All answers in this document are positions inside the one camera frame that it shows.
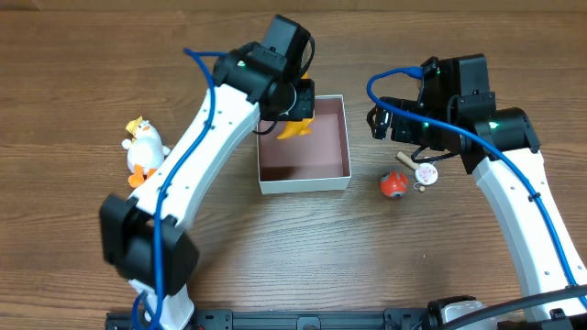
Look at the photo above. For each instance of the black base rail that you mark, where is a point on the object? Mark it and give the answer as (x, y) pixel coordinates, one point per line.
(389, 319)

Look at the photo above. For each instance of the white box pink interior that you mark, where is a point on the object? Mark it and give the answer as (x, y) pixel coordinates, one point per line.
(315, 162)

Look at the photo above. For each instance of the white plush duck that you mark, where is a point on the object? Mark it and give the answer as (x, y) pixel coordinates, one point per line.
(145, 151)

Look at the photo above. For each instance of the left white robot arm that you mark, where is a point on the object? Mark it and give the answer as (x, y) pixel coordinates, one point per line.
(146, 235)

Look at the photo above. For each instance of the wooden pig rattle drum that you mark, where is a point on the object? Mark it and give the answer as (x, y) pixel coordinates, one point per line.
(425, 174)

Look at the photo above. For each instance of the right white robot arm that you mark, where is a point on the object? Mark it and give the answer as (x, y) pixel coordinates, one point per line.
(456, 111)

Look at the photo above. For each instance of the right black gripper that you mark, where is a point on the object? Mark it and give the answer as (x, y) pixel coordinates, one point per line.
(381, 119)

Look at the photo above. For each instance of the orange round ball toy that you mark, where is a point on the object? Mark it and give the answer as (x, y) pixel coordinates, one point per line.
(394, 184)

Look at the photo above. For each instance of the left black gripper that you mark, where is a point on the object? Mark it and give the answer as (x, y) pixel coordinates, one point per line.
(304, 105)

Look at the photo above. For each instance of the orange dinosaur toy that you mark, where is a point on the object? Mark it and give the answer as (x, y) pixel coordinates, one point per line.
(296, 128)

